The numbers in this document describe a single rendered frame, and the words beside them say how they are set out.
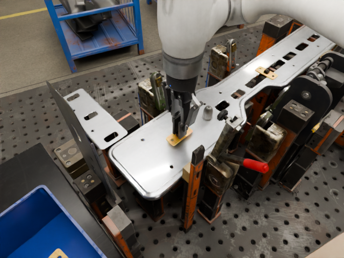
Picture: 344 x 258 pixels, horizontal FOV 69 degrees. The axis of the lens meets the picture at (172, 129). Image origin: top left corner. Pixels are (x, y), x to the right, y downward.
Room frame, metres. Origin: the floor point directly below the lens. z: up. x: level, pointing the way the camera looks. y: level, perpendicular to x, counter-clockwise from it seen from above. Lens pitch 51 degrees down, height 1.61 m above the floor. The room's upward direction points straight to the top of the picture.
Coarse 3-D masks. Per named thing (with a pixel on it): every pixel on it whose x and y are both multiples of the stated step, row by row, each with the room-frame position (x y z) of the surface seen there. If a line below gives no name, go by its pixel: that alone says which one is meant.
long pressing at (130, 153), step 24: (288, 48) 0.95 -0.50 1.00; (312, 48) 0.95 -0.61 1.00; (240, 72) 0.79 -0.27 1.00; (288, 72) 0.79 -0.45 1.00; (216, 96) 0.65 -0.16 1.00; (168, 120) 0.54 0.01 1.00; (216, 120) 0.54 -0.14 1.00; (120, 144) 0.44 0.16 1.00; (144, 144) 0.44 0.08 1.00; (168, 144) 0.44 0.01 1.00; (192, 144) 0.44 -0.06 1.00; (120, 168) 0.36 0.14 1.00; (144, 168) 0.36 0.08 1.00; (168, 168) 0.36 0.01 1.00; (144, 192) 0.29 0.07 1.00
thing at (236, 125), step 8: (224, 112) 0.37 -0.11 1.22; (232, 120) 0.36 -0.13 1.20; (240, 120) 0.35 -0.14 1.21; (224, 128) 0.34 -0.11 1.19; (232, 128) 0.33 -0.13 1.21; (240, 128) 0.33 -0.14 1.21; (224, 136) 0.34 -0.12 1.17; (232, 136) 0.35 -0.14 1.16; (216, 144) 0.35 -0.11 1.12; (224, 144) 0.34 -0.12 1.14; (216, 152) 0.35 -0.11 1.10; (224, 152) 0.36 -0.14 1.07
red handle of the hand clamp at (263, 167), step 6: (222, 156) 0.34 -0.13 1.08; (228, 156) 0.34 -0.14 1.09; (234, 156) 0.33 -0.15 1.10; (234, 162) 0.32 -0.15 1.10; (240, 162) 0.31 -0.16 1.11; (246, 162) 0.30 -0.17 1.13; (252, 162) 0.29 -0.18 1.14; (258, 162) 0.29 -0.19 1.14; (252, 168) 0.28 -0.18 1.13; (258, 168) 0.28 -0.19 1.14; (264, 168) 0.27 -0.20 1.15
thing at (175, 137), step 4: (188, 128) 0.49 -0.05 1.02; (176, 132) 0.47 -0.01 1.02; (188, 132) 0.48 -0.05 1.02; (168, 136) 0.46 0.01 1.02; (172, 136) 0.46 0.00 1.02; (176, 136) 0.46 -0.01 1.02; (184, 136) 0.46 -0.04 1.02; (168, 140) 0.44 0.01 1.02; (176, 140) 0.44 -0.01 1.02; (180, 140) 0.44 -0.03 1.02; (172, 144) 0.43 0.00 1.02
